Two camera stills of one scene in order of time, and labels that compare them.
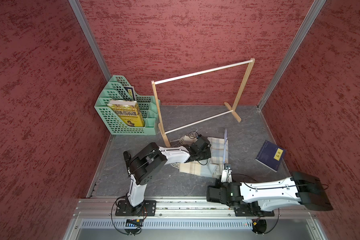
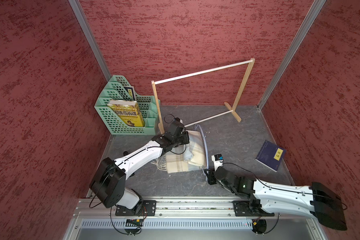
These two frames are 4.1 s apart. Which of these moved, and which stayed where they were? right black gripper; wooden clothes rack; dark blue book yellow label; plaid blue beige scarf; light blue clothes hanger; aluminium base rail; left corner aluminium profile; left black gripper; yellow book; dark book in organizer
Moved: left black gripper; plaid blue beige scarf; right black gripper; light blue clothes hanger
Stayed: wooden clothes rack; aluminium base rail; dark book in organizer; yellow book; dark blue book yellow label; left corner aluminium profile
